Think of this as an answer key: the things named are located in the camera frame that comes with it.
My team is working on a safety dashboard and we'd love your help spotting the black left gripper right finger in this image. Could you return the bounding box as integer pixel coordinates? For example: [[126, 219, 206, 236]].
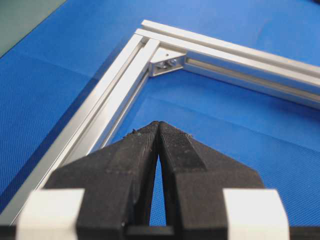
[[158, 121, 264, 240]]

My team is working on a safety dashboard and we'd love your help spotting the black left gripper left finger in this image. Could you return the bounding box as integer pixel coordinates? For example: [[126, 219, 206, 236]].
[[44, 121, 159, 240]]

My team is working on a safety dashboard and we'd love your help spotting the blue table mat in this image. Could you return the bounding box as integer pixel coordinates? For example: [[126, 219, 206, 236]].
[[0, 0, 320, 226]]

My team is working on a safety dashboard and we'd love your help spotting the aluminium extrusion frame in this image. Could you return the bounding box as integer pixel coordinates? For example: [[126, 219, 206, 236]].
[[0, 20, 320, 225]]

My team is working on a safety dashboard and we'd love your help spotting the silver corner bracket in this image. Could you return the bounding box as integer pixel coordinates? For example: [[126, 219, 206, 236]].
[[148, 47, 186, 77]]

